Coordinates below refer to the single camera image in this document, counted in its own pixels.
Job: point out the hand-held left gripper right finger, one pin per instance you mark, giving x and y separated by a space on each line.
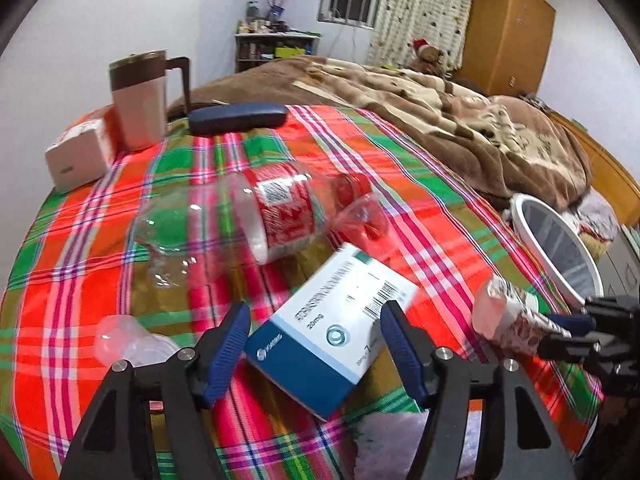
402 350

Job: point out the patterned window curtain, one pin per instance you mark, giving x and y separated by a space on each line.
420 10

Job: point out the white round trash bin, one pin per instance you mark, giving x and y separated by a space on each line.
518 215

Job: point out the brown printed blanket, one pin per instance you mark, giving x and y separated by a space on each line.
400 110

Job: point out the white orange tissue box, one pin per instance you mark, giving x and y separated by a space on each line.
75 165

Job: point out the pink brown lidded mug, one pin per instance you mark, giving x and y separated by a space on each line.
137 115

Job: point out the clear plastic cup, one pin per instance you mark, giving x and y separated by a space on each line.
120 340

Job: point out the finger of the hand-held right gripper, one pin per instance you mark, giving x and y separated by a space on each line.
570 321
565 347

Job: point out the clear plastic wrapper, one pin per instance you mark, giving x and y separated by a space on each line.
365 215

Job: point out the cluttered white shelf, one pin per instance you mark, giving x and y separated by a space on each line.
275 52

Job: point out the floral pillow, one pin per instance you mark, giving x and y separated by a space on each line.
597 217

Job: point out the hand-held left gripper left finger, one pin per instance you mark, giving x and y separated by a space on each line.
227 347

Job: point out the barred window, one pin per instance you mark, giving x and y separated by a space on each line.
350 2

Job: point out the brown teddy bear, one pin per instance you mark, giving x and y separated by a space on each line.
430 57

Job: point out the red green plaid tablecloth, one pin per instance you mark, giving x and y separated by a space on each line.
75 270

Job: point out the white blue medicine box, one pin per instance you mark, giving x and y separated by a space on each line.
320 330

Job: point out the clear bottle with red label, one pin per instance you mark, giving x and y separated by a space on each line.
285 210

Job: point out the wooden wardrobe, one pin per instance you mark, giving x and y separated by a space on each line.
505 35

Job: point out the white foam fruit nets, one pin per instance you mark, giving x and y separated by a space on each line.
395 450

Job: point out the dark red soda can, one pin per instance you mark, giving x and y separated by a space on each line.
500 310

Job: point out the wooden bed frame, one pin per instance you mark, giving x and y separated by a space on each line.
605 165

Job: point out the dark blue glasses case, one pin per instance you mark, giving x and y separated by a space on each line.
235 117

